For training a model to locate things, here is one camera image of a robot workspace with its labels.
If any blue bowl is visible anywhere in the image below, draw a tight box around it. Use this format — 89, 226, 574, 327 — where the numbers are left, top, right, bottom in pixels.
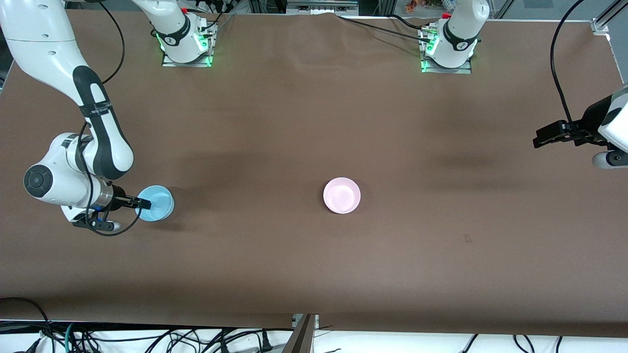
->
135, 185, 175, 222

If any pink bowl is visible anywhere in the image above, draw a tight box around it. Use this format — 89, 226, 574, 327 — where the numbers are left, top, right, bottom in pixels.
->
323, 177, 362, 214

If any brown table cover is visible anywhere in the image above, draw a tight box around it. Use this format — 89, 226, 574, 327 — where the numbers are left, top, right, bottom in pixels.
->
0, 9, 628, 339

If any colourful floral object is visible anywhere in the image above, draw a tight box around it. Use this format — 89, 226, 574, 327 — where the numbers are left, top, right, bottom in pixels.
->
405, 0, 459, 14

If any aluminium profile beam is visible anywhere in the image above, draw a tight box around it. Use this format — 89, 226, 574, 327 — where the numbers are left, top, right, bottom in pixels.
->
284, 314, 319, 353

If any grey power strip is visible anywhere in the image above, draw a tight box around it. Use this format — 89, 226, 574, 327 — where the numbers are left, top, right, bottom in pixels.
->
286, 0, 359, 14

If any aluminium frame post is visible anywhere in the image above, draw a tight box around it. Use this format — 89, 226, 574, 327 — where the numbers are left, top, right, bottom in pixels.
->
591, 0, 628, 36

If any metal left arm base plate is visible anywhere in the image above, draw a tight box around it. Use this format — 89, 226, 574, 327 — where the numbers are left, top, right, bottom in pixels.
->
420, 27, 472, 75

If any black curved cable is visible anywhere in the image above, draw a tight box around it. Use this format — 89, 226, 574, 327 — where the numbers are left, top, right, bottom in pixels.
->
0, 297, 55, 353

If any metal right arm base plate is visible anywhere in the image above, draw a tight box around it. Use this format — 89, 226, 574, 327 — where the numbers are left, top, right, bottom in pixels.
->
162, 22, 216, 68

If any black base cable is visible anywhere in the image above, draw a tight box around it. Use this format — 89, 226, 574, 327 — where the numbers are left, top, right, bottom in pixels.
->
194, 0, 236, 37
336, 14, 435, 42

